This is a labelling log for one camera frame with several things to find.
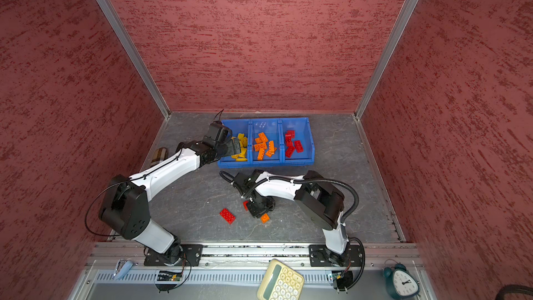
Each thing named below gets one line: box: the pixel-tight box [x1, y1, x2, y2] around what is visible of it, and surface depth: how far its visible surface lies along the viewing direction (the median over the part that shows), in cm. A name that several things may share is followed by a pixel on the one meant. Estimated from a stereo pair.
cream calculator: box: [256, 259, 305, 300], surface depth 69 cm
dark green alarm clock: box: [382, 258, 421, 300], surface depth 68 cm
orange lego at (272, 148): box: [265, 140, 277, 158], surface depth 102 cm
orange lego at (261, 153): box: [257, 147, 265, 162], surface depth 102 cm
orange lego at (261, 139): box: [254, 131, 269, 144], surface depth 109 cm
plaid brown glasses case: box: [151, 146, 169, 166], surface depth 100 cm
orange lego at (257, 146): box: [254, 142, 268, 153], surface depth 105 cm
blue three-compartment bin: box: [217, 116, 316, 169], surface depth 103 cm
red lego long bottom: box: [219, 207, 236, 225], surface depth 84 cm
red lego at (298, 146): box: [294, 140, 304, 153], surface depth 106 cm
